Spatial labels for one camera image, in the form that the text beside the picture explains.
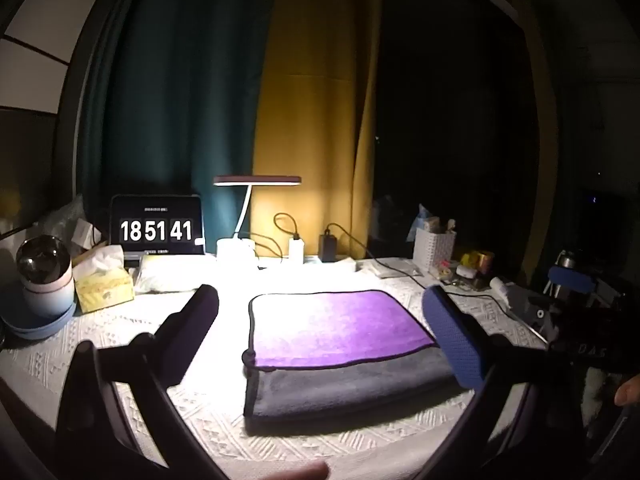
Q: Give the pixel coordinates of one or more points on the purple and grey towel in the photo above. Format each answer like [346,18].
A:
[330,330]

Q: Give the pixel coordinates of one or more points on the white charger plug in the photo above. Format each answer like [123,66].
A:
[296,250]

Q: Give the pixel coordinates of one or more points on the metal bottle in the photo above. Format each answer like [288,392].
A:
[566,259]

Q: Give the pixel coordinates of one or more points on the white cup with dark lid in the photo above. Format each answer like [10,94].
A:
[45,280]

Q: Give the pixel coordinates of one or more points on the yellow tissue box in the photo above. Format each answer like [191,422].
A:
[104,287]

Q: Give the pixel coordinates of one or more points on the small white box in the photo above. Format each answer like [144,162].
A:
[85,235]

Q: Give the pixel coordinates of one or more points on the white plastic packet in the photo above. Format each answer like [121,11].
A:
[162,275]

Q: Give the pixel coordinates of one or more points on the blue round tray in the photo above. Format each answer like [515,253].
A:
[37,327]

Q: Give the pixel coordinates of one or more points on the yellow curtain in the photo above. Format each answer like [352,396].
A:
[315,110]

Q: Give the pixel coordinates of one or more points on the clear plastic bag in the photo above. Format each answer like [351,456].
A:
[62,217]

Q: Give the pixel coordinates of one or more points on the white desk lamp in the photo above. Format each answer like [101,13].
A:
[240,220]

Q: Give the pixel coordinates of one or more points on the black power adapter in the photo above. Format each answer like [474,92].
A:
[328,247]

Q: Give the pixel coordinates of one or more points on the yellow small box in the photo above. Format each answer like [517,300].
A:
[479,260]

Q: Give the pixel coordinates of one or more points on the person's right hand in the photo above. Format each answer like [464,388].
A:
[629,391]

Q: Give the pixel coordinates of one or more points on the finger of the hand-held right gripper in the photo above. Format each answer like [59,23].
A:
[572,278]

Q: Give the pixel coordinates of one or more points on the white patterned tablecloth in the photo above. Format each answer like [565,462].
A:
[200,425]

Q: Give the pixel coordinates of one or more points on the white tube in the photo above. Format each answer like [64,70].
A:
[502,287]

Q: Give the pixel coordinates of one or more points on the tablet with clock display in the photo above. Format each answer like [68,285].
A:
[156,227]

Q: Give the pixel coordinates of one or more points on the white woven basket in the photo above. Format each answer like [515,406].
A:
[434,252]

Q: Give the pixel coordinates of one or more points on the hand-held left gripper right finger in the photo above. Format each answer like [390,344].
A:
[452,332]

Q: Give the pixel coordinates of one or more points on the person's left hand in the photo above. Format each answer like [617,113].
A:
[295,472]

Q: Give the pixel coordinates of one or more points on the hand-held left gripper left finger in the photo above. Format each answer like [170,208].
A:
[197,322]

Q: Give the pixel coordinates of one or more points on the teal curtain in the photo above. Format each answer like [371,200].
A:
[165,85]

